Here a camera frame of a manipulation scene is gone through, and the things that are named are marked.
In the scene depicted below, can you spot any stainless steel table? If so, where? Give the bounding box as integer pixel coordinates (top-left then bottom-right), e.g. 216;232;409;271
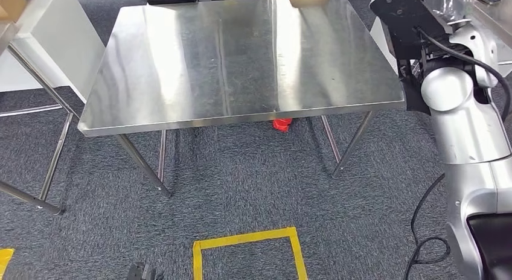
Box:
471;0;512;77
0;21;77;217

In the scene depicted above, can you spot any stainless steel workbench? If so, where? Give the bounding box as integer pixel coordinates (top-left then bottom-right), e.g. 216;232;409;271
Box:
77;0;406;199

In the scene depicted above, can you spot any white panel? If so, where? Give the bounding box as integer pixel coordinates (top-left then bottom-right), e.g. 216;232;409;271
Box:
370;16;401;74

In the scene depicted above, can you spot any white cabinet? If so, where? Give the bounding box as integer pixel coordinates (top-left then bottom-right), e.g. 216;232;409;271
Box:
0;0;107;106

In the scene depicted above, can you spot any red object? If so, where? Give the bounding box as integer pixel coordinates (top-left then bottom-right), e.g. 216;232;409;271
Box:
272;118;293;133

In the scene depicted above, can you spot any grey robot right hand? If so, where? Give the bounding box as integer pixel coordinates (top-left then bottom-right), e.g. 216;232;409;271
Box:
424;0;477;25

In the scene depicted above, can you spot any wrist camera with black bracket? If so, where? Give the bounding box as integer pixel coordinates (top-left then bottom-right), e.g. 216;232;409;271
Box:
368;0;449;63

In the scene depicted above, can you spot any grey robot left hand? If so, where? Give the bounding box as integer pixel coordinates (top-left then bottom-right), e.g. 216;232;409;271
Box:
126;261;157;280

